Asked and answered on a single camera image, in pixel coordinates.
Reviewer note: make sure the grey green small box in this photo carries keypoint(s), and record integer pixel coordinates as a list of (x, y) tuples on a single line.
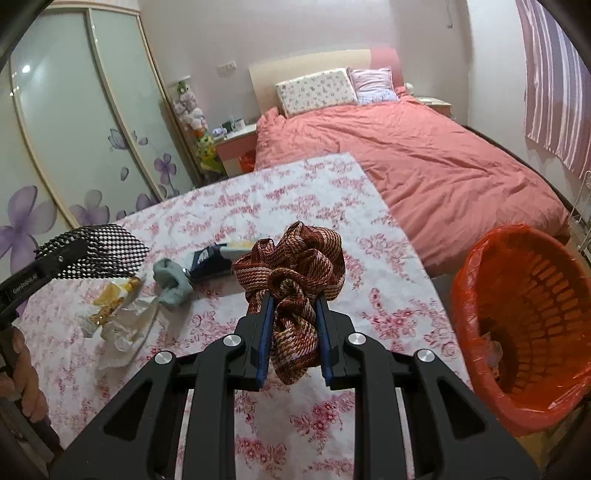
[(233, 250)]

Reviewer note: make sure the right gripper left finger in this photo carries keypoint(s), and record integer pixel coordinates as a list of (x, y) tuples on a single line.
[(256, 330)]

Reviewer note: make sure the floral white pillow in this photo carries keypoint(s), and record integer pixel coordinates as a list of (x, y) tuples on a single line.
[(316, 91)]

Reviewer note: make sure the person's left hand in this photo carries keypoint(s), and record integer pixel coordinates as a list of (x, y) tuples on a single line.
[(25, 382)]

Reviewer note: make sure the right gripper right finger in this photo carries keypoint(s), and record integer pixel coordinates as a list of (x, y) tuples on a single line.
[(338, 369)]

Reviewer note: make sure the pink striped pillow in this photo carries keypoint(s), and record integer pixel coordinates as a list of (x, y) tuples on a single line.
[(373, 85)]

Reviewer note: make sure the floral pink white tablecloth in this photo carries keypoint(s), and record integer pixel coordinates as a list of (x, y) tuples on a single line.
[(302, 431)]

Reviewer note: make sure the brown woven fabric scrunchie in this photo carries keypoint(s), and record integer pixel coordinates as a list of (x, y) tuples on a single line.
[(306, 263)]

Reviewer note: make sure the right nightstand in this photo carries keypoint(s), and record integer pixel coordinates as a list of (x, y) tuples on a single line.
[(438, 105)]

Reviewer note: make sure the white tissue paper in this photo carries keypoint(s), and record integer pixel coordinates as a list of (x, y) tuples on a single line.
[(122, 320)]

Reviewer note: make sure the orange plastic trash basket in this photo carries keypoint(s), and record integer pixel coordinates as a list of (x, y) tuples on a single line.
[(521, 311)]

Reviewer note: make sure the pink white left nightstand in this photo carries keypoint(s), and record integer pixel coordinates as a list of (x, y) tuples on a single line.
[(235, 145)]

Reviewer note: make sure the grey sock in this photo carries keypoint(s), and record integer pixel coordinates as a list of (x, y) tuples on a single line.
[(174, 285)]

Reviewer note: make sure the pink striped curtain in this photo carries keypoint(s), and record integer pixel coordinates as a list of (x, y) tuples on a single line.
[(557, 95)]

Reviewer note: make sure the salmon pink bed duvet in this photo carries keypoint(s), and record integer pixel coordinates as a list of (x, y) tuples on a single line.
[(445, 185)]

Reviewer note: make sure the small red bin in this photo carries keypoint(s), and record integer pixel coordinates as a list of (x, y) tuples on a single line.
[(247, 161)]

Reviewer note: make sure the yellow green plush toy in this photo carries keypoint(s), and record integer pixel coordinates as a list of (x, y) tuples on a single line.
[(207, 154)]

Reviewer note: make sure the flower decorated wardrobe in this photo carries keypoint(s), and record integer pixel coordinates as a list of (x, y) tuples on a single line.
[(87, 134)]

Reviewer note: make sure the stuffed toy flower bouquet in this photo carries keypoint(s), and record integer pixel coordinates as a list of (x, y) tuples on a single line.
[(188, 112)]

